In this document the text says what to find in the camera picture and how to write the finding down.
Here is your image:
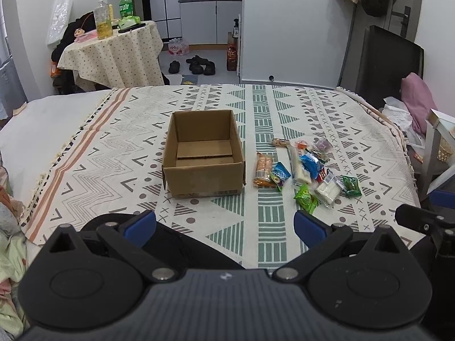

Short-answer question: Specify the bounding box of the blue snack packet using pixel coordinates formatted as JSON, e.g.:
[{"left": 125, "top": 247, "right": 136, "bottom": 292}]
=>
[{"left": 300, "top": 152, "right": 323, "bottom": 179}]

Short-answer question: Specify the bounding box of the orange-red snack pack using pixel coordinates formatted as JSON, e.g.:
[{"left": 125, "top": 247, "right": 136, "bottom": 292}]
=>
[{"left": 253, "top": 152, "right": 275, "bottom": 187}]

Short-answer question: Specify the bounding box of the green candy packet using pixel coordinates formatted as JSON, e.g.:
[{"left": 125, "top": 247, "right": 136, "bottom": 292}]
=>
[{"left": 294, "top": 184, "right": 319, "bottom": 214}]

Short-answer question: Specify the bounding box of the white square snack packet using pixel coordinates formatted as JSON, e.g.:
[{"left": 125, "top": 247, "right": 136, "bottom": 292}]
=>
[{"left": 315, "top": 177, "right": 343, "bottom": 207}]

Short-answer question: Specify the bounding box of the long white cake pack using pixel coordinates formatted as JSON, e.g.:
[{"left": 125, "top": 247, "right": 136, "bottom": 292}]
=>
[{"left": 287, "top": 145, "right": 312, "bottom": 186}]

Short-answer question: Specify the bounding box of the green bread packet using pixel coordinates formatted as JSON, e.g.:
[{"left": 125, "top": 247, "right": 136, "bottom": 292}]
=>
[{"left": 341, "top": 176, "right": 362, "bottom": 198}]

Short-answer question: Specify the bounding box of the small blue green packet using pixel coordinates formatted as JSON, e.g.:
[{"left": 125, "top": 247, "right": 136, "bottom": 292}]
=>
[{"left": 269, "top": 162, "right": 291, "bottom": 192}]

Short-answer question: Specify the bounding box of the patterned bed blanket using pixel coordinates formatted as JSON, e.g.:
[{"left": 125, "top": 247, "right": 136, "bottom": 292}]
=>
[{"left": 21, "top": 85, "right": 419, "bottom": 269}]

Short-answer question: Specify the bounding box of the purple snack packet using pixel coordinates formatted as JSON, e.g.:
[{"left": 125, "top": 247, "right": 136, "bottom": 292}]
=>
[{"left": 313, "top": 137, "right": 333, "bottom": 154}]

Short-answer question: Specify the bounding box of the orange clear snack packet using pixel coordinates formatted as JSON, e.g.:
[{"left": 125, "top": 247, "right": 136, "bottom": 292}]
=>
[{"left": 272, "top": 138, "right": 291, "bottom": 148}]

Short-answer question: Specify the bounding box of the brown cardboard box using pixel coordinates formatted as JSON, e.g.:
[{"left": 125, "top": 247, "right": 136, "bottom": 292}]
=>
[{"left": 162, "top": 109, "right": 246, "bottom": 199}]

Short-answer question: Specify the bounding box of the pink pillow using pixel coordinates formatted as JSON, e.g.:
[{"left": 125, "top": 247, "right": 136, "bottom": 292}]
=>
[{"left": 401, "top": 72, "right": 437, "bottom": 136}]

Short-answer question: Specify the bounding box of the white bed sheet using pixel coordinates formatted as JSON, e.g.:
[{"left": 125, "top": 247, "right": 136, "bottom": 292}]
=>
[{"left": 1, "top": 90, "right": 109, "bottom": 205}]

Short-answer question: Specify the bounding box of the black shoe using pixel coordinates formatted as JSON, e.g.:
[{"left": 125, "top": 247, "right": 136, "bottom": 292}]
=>
[{"left": 168, "top": 60, "right": 181, "bottom": 75}]

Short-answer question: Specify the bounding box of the polka dot tablecloth table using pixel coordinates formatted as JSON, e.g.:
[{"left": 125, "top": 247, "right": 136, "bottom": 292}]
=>
[{"left": 58, "top": 21, "right": 164, "bottom": 92}]

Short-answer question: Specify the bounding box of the black chair back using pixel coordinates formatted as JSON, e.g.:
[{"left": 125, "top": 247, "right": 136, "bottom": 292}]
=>
[{"left": 355, "top": 26, "right": 424, "bottom": 109}]

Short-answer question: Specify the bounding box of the pile of black shoes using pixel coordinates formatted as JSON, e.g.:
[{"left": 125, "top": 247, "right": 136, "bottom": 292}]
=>
[{"left": 186, "top": 55, "right": 216, "bottom": 76}]

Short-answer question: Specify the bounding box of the red brown bottle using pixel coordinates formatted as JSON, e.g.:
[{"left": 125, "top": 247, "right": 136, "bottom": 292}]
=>
[{"left": 227, "top": 43, "right": 237, "bottom": 72}]

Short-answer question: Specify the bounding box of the pink water bottle pack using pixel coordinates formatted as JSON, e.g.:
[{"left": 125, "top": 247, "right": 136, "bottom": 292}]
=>
[{"left": 168, "top": 38, "right": 190, "bottom": 56}]

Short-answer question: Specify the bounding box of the white partition board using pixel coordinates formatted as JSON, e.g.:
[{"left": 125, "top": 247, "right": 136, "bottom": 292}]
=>
[{"left": 240, "top": 0, "right": 353, "bottom": 88}]

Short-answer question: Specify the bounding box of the yellow liquid plastic bottle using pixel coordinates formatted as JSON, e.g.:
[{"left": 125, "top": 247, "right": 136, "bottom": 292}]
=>
[{"left": 93, "top": 0, "right": 113, "bottom": 40}]

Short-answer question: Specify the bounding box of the green tissue pack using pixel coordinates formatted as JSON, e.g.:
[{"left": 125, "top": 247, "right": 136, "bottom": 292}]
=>
[{"left": 118, "top": 15, "right": 141, "bottom": 30}]

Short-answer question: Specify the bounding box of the white kitchen cabinet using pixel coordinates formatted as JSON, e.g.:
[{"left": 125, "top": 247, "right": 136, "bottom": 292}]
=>
[{"left": 180, "top": 0, "right": 242, "bottom": 45}]

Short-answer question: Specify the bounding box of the green soda bottle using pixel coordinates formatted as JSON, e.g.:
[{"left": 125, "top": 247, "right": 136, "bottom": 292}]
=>
[{"left": 119, "top": 0, "right": 134, "bottom": 18}]

